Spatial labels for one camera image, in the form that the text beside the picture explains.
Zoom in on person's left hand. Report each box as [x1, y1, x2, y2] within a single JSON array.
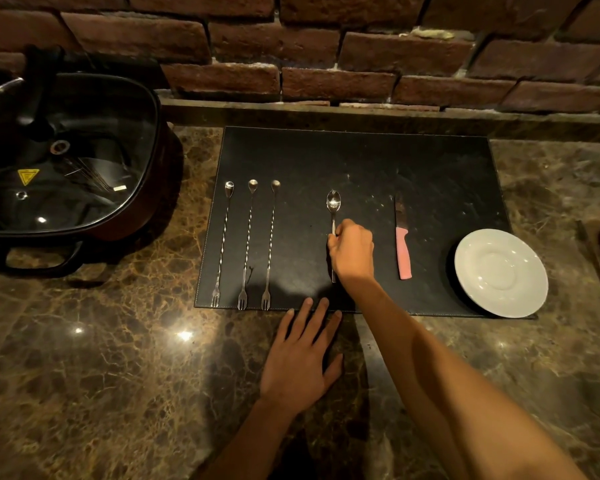
[[259, 297, 345, 416]]

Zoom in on person's right hand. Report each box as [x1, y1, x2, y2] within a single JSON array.
[[327, 219, 376, 287]]

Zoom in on silver teaspoon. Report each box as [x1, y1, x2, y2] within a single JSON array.
[[326, 190, 342, 284]]

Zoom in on person's left forearm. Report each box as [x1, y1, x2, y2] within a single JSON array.
[[192, 397, 301, 480]]

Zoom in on person's right forearm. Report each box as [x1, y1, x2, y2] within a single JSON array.
[[341, 275, 588, 480]]

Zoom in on twisted bar spoon with fork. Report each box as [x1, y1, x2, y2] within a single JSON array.
[[260, 180, 282, 311], [237, 179, 259, 311], [211, 181, 235, 309]]

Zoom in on black leather placemat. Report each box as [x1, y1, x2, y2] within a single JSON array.
[[194, 126, 538, 319]]

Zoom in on white saucer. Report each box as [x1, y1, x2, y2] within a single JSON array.
[[454, 229, 549, 319]]

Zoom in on dark red electric pot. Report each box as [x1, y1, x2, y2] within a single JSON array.
[[0, 45, 184, 279]]

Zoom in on glass pot lid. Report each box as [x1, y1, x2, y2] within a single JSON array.
[[0, 45, 161, 236]]

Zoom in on pink handled knife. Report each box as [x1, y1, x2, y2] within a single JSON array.
[[394, 195, 413, 281]]

